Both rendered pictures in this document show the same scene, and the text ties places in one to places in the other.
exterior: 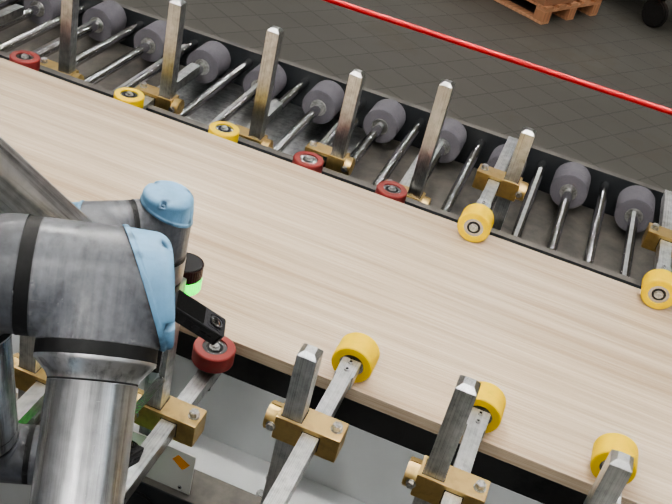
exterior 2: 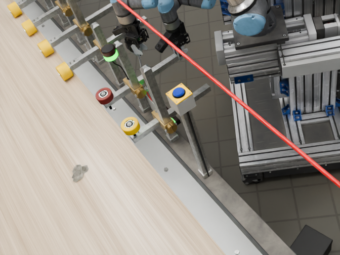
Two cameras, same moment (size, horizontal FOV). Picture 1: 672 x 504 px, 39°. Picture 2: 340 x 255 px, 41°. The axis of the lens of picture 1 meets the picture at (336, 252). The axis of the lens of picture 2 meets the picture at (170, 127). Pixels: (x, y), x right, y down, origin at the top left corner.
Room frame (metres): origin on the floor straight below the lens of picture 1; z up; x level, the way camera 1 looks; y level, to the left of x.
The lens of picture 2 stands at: (1.91, 1.66, 2.33)
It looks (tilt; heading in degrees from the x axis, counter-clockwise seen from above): 50 degrees down; 241
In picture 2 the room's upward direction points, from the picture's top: 21 degrees counter-clockwise
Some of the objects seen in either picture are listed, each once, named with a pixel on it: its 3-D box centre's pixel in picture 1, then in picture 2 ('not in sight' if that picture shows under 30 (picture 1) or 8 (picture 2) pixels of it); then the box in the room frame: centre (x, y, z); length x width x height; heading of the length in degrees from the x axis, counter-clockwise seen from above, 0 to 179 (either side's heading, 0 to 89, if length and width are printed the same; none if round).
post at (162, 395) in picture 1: (157, 385); (133, 80); (1.22, 0.25, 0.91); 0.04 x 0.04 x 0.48; 79
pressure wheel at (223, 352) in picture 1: (211, 367); (107, 100); (1.36, 0.18, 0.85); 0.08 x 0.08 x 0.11
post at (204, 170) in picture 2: not in sight; (196, 142); (1.33, 0.75, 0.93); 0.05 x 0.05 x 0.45; 79
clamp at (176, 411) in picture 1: (166, 413); (134, 87); (1.22, 0.22, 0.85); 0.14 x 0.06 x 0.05; 79
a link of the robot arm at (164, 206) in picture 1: (162, 223); (121, 0); (1.13, 0.25, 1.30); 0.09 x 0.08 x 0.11; 121
